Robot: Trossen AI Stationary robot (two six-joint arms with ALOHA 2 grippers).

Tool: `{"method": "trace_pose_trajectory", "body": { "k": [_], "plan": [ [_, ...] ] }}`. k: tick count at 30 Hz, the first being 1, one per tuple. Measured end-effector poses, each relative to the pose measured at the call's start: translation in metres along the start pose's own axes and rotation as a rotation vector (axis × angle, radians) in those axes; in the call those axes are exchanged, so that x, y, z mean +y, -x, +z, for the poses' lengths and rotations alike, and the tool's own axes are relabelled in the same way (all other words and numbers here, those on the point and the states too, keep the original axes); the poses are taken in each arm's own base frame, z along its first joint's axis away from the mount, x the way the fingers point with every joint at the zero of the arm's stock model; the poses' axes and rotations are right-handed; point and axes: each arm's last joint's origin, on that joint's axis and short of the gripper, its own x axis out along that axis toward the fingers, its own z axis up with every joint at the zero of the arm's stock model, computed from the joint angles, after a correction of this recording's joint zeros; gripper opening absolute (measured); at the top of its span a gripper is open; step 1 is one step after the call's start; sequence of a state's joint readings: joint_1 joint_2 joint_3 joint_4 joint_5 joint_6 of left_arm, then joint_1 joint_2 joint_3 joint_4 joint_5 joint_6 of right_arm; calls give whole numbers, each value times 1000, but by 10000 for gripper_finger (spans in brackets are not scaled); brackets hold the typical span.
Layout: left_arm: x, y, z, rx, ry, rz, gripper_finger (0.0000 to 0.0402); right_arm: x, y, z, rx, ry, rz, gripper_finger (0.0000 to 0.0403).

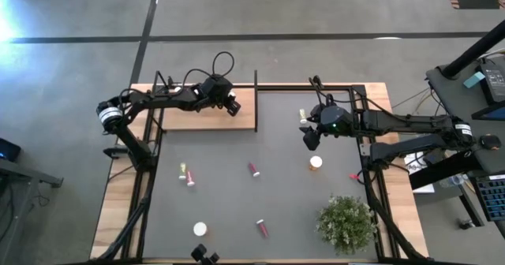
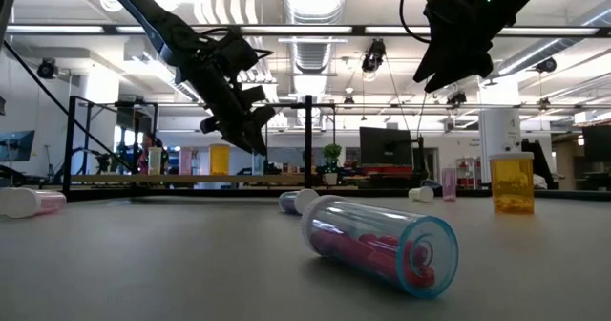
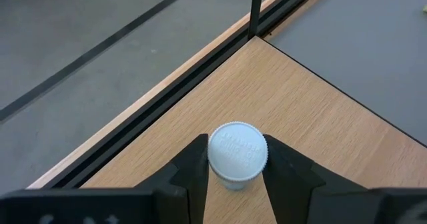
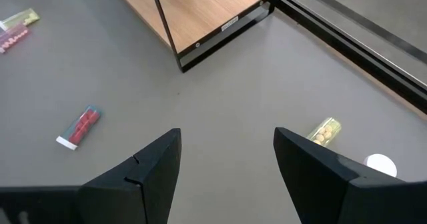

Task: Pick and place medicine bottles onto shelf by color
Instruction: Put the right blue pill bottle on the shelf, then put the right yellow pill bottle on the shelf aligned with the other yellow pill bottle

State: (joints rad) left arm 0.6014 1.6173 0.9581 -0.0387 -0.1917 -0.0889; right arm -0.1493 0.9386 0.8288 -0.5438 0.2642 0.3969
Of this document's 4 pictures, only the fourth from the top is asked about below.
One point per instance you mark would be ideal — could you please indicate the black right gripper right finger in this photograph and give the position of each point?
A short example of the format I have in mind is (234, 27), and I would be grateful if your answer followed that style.
(333, 197)

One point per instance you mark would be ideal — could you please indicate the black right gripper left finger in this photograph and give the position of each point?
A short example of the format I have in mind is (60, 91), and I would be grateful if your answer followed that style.
(116, 197)

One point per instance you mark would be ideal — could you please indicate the small clear pill vial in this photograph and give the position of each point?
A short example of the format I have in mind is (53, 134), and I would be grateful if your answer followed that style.
(325, 132)

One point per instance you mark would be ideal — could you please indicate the red pill tube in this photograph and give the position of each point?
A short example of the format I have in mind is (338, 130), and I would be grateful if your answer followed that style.
(81, 125)

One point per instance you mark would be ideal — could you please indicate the pink pill tube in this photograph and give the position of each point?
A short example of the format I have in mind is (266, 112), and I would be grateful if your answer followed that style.
(13, 37)

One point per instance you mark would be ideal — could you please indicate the small pink pill bottle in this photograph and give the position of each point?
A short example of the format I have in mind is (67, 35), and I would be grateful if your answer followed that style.
(380, 164)

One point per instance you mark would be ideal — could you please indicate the yellow-green pill tube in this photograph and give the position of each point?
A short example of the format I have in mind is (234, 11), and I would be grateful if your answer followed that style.
(20, 17)

